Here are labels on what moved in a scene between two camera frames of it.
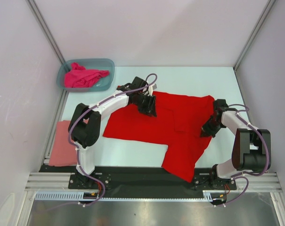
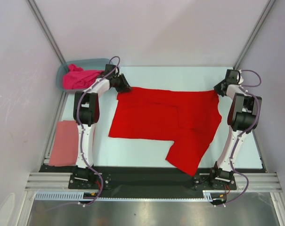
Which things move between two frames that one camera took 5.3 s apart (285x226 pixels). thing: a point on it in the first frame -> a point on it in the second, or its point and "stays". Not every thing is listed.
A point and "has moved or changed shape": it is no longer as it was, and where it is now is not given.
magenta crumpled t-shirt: (79, 77) stays
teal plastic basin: (105, 83) stays
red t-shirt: (177, 125) has moved or changed shape
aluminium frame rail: (50, 181) stays
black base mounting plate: (139, 182) stays
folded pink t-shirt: (63, 153) stays
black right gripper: (206, 131) -> (218, 89)
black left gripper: (149, 108) -> (125, 86)
